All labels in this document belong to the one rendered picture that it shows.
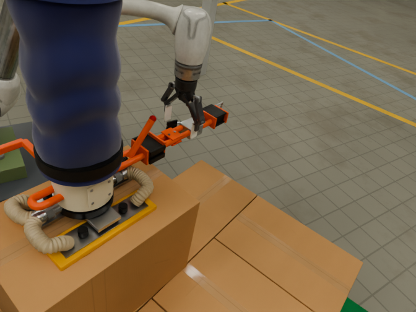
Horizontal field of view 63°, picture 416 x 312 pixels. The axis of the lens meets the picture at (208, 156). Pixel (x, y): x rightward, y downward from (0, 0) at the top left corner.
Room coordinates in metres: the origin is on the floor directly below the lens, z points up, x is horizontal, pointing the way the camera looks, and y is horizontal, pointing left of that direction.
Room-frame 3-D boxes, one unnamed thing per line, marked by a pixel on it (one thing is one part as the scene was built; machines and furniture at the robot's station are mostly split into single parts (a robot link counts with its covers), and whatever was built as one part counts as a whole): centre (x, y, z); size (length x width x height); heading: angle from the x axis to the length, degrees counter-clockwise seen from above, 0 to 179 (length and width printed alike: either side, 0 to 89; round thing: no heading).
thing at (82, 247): (0.64, 0.27, 0.97); 0.34 x 0.10 x 0.05; 146
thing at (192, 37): (1.05, 0.12, 1.43); 0.13 x 0.11 x 0.16; 3
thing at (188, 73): (1.04, 0.12, 1.32); 0.09 x 0.09 x 0.06
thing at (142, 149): (0.90, 0.20, 1.07); 0.10 x 0.08 x 0.06; 56
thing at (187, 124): (1.08, 0.09, 1.07); 0.07 x 0.07 x 0.04; 56
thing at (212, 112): (1.18, 0.01, 1.07); 0.08 x 0.07 x 0.05; 146
